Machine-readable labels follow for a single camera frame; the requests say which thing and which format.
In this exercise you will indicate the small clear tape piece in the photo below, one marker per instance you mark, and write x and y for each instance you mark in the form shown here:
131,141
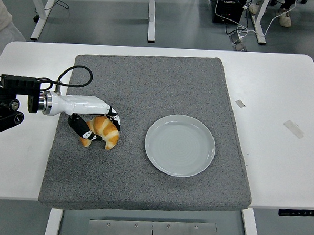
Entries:
240,103

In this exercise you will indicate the black computer box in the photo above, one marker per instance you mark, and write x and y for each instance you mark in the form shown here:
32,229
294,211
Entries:
227,9

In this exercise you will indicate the golden croissant bread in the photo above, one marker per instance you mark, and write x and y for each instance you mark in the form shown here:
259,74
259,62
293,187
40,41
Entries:
107,129

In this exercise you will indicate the grey foot pedal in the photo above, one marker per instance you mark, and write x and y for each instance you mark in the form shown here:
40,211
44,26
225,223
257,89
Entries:
239,47
235,38

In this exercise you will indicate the large clear tape piece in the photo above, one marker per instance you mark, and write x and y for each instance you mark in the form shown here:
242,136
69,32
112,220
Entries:
293,129

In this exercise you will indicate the black caster wheel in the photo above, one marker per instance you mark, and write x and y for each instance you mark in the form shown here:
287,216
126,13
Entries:
36,18

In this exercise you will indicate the black table control panel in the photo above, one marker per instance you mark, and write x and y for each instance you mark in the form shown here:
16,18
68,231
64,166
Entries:
299,213

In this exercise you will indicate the grey round plate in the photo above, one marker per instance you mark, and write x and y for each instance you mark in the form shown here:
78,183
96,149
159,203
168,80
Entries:
179,146

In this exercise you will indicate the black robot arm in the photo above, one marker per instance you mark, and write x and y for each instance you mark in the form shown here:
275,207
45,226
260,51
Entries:
19,84

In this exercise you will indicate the grey felt mat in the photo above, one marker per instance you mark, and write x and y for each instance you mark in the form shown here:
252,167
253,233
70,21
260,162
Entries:
133,174

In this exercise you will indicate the person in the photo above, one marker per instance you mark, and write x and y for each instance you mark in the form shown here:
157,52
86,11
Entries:
3,33

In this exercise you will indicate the person's foot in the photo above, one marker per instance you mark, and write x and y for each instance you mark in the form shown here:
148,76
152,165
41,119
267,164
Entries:
284,18
254,8

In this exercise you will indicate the person's leg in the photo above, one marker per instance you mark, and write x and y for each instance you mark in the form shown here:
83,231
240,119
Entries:
289,3

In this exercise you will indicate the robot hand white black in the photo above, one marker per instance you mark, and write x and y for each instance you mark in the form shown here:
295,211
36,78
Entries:
81,105

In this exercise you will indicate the grey metal plate with screws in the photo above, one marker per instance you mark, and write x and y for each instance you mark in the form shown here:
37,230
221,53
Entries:
151,233

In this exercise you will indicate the white background table leg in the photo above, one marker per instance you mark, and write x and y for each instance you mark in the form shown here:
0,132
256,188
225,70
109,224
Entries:
259,25
151,17
41,22

